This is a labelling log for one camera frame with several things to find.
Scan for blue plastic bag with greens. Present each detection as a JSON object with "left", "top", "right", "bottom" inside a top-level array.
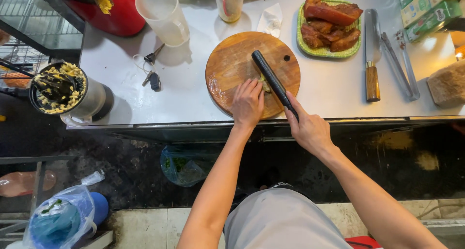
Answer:
[{"left": 160, "top": 145, "right": 218, "bottom": 188}]

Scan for crumpled white tissue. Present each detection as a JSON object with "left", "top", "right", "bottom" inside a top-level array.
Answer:
[{"left": 256, "top": 3, "right": 283, "bottom": 38}]

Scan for keys with black fob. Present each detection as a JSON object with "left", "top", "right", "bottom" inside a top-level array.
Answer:
[{"left": 132, "top": 43, "right": 166, "bottom": 93}]

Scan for roasted pork pieces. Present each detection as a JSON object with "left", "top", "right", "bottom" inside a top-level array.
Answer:
[{"left": 300, "top": 19, "right": 362, "bottom": 53}]

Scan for chopped green herbs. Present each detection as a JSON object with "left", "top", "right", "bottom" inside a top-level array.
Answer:
[{"left": 259, "top": 74, "right": 273, "bottom": 94}]

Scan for round wooden cutting board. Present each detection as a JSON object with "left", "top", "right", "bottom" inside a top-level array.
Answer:
[{"left": 205, "top": 31, "right": 301, "bottom": 120}]

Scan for brown bread loaf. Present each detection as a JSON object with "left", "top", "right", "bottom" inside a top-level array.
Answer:
[{"left": 427, "top": 59, "right": 465, "bottom": 108}]

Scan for blue bucket with plastic bag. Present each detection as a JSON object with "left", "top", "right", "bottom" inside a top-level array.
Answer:
[{"left": 23, "top": 170, "right": 109, "bottom": 249}]

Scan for clear plastic pitcher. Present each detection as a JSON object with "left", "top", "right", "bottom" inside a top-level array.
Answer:
[{"left": 135, "top": 0, "right": 190, "bottom": 47}]

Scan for green drink cartons pack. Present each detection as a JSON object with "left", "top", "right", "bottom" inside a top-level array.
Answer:
[{"left": 396, "top": 0, "right": 465, "bottom": 43}]

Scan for large roasted pork slab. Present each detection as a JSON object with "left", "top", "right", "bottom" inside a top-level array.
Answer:
[{"left": 303, "top": 0, "right": 364, "bottom": 26}]

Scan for wire rack shelf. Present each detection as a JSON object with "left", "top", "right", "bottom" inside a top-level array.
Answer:
[{"left": 0, "top": 0, "right": 85, "bottom": 93}]

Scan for steel pot of chopped garlic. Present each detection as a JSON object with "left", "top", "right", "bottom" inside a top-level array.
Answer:
[{"left": 29, "top": 62, "right": 115, "bottom": 127}]

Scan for metal tongs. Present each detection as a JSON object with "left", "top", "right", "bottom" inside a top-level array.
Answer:
[{"left": 380, "top": 30, "right": 421, "bottom": 101}]

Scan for person's left hand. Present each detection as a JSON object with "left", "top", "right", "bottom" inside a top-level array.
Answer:
[{"left": 231, "top": 78, "right": 265, "bottom": 130}]

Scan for black cleaver knife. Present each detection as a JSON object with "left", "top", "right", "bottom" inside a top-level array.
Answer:
[{"left": 251, "top": 50, "right": 300, "bottom": 122}]

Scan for red container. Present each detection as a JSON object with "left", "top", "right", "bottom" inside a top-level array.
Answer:
[{"left": 64, "top": 0, "right": 146, "bottom": 38}]

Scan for person's right hand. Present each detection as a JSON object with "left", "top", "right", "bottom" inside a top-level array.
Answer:
[{"left": 284, "top": 91, "right": 335, "bottom": 159}]

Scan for plastic cup with straws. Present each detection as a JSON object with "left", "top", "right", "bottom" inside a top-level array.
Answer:
[{"left": 212, "top": 0, "right": 246, "bottom": 23}]

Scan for pink plastic bag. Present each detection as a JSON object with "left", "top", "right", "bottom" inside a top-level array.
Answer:
[{"left": 0, "top": 170, "right": 57, "bottom": 198}]

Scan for green woven plastic plate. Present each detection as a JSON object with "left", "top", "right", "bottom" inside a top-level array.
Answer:
[{"left": 296, "top": 0, "right": 362, "bottom": 59}]

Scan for wooden handled cleaver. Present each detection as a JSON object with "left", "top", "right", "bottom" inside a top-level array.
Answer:
[{"left": 364, "top": 8, "right": 382, "bottom": 103}]

